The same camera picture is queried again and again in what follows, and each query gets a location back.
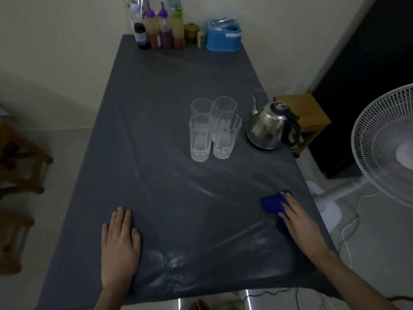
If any person's left hand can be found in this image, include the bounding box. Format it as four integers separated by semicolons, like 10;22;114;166
101;207;142;290

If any person's right hand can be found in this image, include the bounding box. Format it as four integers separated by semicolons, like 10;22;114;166
278;192;328;257

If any blue cleaning cloth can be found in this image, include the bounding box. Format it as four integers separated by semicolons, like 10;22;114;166
261;190;296;237

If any person's left forearm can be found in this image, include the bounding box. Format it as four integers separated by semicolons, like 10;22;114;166
92;285;130;310

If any person's right forearm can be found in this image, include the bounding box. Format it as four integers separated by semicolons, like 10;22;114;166
308;246;402;310

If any dark grey table cover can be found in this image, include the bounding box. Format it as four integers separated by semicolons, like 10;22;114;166
35;34;342;310

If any clear drinking glass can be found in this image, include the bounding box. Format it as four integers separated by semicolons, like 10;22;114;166
214;96;237;121
191;98;215;126
189;114;214;163
212;112;242;160

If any wooden chair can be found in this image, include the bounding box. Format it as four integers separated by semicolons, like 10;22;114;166
0;118;55;276

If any wooden stool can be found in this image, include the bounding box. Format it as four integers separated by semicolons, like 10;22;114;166
273;93;332;158

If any white standing fan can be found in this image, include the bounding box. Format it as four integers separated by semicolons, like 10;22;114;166
305;83;413;237

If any dark bottle with white label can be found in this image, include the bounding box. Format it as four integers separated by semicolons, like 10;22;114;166
134;22;151;50

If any blue plastic container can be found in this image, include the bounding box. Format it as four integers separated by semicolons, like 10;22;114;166
205;17;243;53

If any orange sauce bottle purple cap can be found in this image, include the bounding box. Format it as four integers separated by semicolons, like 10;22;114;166
143;1;161;49

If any red sauce bottle purple cap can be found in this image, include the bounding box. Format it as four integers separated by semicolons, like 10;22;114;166
157;2;175;50

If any yellow sauce bottle green cap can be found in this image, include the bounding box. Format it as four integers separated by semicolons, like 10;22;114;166
171;4;185;50

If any small brass pot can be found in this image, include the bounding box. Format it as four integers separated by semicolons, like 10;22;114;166
184;23;199;43

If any clear plastic holder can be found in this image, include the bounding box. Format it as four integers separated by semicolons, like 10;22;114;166
125;0;146;28

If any white fan cable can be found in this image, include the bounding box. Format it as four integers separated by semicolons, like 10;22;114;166
340;190;383;268

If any thin dark cable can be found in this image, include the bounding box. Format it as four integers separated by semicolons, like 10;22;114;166
243;287;325;310

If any steel kettle with black handle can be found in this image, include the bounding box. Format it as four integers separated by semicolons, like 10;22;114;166
246;95;302;151

